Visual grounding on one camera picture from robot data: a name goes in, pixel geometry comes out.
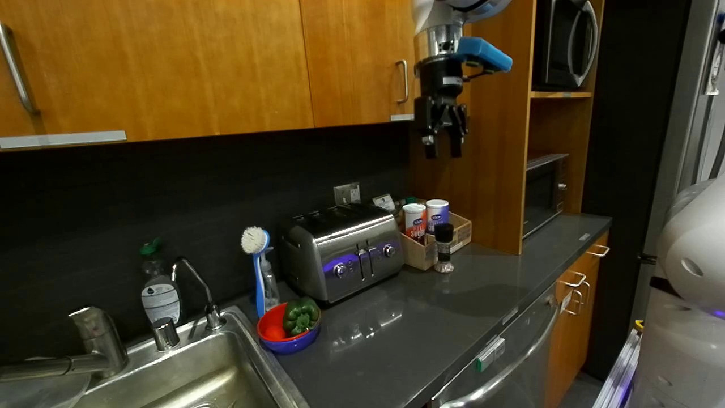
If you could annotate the black pepper grinder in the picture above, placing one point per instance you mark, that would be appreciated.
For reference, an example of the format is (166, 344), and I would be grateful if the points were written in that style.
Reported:
(442, 242)

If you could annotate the chrome sink faucet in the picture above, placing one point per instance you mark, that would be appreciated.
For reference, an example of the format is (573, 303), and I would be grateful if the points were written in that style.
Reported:
(102, 350)

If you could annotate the stainless steel sink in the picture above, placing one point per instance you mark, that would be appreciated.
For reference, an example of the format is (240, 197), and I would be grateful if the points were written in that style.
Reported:
(208, 367)

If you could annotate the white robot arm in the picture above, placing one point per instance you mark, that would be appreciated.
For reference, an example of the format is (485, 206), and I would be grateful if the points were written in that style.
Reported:
(442, 24)

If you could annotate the wooden condiment box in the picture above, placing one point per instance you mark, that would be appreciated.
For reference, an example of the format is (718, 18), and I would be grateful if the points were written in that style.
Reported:
(421, 255)

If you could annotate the black microwave oven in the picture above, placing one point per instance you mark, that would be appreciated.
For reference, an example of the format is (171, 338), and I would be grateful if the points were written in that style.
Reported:
(564, 43)

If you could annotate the silver four-slot toaster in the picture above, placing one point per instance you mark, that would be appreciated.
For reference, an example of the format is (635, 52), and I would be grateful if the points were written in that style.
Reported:
(340, 250)

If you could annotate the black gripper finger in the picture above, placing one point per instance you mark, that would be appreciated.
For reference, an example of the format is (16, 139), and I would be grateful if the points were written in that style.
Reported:
(455, 142)
(429, 146)

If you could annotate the blue white dish brush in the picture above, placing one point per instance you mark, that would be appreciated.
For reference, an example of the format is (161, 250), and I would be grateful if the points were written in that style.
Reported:
(254, 241)

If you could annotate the wooden cabinet door right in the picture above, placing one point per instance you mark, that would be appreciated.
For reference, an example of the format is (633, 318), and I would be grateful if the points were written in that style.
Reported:
(359, 60)

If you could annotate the red and blue bowl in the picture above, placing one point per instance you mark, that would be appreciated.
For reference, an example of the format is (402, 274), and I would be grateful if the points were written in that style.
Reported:
(274, 338)

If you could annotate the wooden cabinet door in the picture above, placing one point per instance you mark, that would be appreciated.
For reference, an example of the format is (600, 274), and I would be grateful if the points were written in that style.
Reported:
(359, 60)
(149, 68)

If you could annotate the black toaster oven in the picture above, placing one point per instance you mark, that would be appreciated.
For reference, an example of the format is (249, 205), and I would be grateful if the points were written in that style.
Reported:
(545, 190)

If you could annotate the clear soap dispenser bottle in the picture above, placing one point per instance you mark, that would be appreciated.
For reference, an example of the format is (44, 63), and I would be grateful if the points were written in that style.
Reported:
(160, 293)

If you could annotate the wall power outlet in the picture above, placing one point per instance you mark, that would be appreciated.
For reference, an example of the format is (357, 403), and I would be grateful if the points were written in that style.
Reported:
(347, 194)

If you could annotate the red white container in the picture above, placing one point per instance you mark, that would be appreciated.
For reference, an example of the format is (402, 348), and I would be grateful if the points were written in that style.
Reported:
(415, 220)

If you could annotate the stainless steel dishwasher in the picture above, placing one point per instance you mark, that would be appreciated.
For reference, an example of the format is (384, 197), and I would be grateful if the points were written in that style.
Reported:
(511, 367)

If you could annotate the blue white container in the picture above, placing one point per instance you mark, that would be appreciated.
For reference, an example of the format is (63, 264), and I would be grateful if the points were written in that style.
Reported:
(436, 213)

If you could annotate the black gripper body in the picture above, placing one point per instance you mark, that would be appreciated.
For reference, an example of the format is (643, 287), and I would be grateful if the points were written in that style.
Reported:
(438, 110)

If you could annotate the wooden cabinet door left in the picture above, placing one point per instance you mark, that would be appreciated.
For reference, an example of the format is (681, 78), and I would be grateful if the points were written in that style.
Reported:
(149, 68)

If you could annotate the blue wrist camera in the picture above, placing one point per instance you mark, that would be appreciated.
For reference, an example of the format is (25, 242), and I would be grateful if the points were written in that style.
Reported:
(480, 52)

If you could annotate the wooden lower cabinet drawers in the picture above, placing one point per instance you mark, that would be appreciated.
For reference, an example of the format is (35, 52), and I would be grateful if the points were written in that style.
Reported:
(570, 338)

